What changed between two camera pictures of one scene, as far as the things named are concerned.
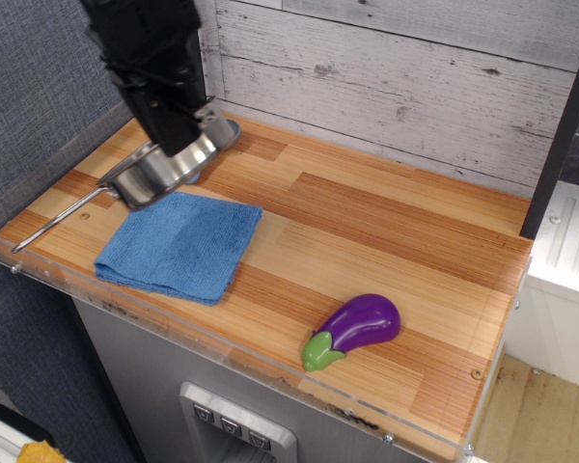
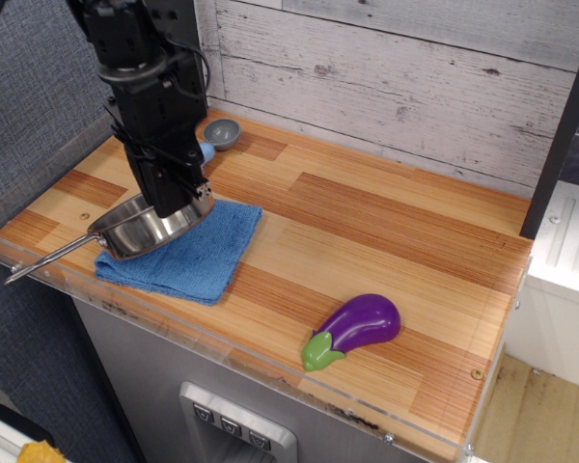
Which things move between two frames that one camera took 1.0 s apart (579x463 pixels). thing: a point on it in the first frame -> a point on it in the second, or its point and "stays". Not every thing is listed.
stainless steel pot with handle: (142, 178) -> (129, 228)
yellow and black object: (40, 452) stays
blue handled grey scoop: (222, 133) stays
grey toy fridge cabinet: (186, 401) stays
